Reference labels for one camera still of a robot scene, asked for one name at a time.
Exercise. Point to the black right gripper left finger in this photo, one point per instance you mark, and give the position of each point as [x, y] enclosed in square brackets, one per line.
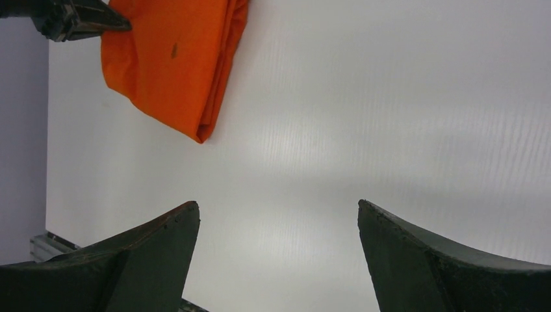
[141, 269]

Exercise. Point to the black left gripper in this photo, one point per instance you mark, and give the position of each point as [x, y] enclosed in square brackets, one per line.
[67, 20]

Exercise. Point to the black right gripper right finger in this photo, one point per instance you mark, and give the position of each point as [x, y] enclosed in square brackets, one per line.
[413, 269]

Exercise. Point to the orange t shirt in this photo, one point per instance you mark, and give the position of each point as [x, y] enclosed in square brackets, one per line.
[175, 62]

